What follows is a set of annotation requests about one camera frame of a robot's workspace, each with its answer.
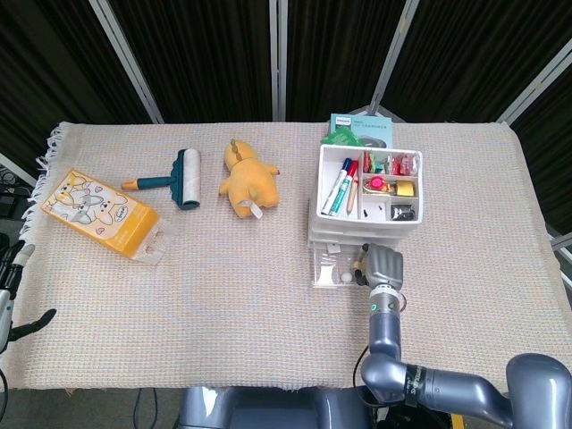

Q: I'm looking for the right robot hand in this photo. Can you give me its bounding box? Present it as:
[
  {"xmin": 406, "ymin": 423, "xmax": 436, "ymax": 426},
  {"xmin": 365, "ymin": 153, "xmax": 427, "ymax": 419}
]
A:
[{"xmin": 354, "ymin": 242, "xmax": 406, "ymax": 291}]

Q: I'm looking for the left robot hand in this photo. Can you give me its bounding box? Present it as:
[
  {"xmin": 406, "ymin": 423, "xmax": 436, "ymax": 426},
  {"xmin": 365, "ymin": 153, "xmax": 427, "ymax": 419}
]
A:
[{"xmin": 0, "ymin": 243, "xmax": 58, "ymax": 354}]

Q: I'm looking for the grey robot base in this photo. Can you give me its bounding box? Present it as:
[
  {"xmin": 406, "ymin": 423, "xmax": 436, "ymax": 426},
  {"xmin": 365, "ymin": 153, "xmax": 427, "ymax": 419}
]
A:
[{"xmin": 178, "ymin": 386, "xmax": 373, "ymax": 429}]

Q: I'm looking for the white drawer organizer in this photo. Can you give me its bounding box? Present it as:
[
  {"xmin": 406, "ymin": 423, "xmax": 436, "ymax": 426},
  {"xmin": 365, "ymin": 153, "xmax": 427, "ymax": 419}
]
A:
[{"xmin": 307, "ymin": 143, "xmax": 424, "ymax": 248}]

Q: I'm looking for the tan wooden pencil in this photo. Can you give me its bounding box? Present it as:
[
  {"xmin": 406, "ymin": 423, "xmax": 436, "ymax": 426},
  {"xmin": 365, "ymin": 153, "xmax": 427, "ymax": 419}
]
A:
[{"xmin": 346, "ymin": 176, "xmax": 360, "ymax": 215}]

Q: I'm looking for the brass padlock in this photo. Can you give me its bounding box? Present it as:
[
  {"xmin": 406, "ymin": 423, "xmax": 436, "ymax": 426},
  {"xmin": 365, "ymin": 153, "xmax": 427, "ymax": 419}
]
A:
[{"xmin": 362, "ymin": 178, "xmax": 417, "ymax": 198}]

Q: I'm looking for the red-cap whiteboard marker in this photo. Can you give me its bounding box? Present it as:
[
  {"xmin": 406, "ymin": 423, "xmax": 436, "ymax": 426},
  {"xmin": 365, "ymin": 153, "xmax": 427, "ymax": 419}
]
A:
[{"xmin": 330, "ymin": 159, "xmax": 361, "ymax": 216}]

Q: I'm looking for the red candy packet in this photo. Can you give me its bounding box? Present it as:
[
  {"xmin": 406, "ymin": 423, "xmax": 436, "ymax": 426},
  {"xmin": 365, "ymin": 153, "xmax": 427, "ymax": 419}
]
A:
[{"xmin": 391, "ymin": 151, "xmax": 420, "ymax": 176}]

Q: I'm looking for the red and green clips pack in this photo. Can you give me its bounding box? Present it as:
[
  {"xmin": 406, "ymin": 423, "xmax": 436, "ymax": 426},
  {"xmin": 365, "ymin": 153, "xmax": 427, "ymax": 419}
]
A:
[{"xmin": 361, "ymin": 150, "xmax": 391, "ymax": 174}]

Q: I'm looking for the blue-cap whiteboard marker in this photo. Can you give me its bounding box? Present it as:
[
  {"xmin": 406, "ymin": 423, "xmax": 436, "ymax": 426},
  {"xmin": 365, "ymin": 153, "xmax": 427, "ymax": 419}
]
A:
[{"xmin": 320, "ymin": 156, "xmax": 354, "ymax": 215}]

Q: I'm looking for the yellow cat-print tissue pack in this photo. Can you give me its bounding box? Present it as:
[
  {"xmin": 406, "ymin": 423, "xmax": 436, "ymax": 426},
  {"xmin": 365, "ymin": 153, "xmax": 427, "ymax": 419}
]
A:
[{"xmin": 42, "ymin": 167, "xmax": 174, "ymax": 268}]

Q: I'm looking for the green packet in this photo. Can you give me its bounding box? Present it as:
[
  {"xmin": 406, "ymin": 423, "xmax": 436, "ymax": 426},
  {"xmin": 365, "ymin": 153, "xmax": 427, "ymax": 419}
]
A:
[{"xmin": 322, "ymin": 126, "xmax": 362, "ymax": 147}]

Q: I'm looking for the teal printed booklet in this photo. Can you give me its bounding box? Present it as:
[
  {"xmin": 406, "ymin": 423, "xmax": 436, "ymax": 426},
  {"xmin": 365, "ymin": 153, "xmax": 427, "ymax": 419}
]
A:
[{"xmin": 329, "ymin": 113, "xmax": 395, "ymax": 148}]

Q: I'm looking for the black waste bin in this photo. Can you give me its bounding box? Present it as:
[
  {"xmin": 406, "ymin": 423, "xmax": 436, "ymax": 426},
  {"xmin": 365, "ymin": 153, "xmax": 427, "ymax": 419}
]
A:
[{"xmin": 374, "ymin": 407, "xmax": 452, "ymax": 429}]

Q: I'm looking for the yellow plush toy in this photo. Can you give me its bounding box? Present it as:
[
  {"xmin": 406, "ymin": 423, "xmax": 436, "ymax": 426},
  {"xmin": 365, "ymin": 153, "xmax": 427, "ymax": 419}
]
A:
[{"xmin": 217, "ymin": 139, "xmax": 282, "ymax": 221}]

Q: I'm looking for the beige woven table cloth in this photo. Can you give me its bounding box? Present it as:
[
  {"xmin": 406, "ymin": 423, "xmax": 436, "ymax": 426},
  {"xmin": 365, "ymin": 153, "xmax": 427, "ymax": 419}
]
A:
[{"xmin": 0, "ymin": 121, "xmax": 565, "ymax": 394}]

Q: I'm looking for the teal lint roller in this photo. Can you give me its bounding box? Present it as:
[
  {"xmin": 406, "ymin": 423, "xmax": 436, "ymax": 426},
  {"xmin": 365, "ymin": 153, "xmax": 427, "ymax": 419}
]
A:
[{"xmin": 121, "ymin": 147, "xmax": 202, "ymax": 211}]

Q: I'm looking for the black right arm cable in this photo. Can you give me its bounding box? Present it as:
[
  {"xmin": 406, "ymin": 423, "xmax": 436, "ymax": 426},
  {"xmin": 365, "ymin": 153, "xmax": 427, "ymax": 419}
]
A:
[{"xmin": 351, "ymin": 348, "xmax": 370, "ymax": 406}]

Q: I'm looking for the black floor cable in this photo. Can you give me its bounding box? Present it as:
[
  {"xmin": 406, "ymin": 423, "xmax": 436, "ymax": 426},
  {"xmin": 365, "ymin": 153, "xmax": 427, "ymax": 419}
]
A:
[{"xmin": 131, "ymin": 387, "xmax": 158, "ymax": 429}]

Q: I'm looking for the grey screen frame post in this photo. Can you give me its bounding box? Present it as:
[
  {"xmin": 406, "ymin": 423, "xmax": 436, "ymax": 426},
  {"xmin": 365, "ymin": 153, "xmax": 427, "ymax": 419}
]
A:
[
  {"xmin": 88, "ymin": 0, "xmax": 164, "ymax": 124},
  {"xmin": 267, "ymin": 0, "xmax": 288, "ymax": 122},
  {"xmin": 368, "ymin": 0, "xmax": 421, "ymax": 120},
  {"xmin": 495, "ymin": 57, "xmax": 572, "ymax": 126},
  {"xmin": 0, "ymin": 151, "xmax": 37, "ymax": 189},
  {"xmin": 549, "ymin": 231, "xmax": 572, "ymax": 287}
]

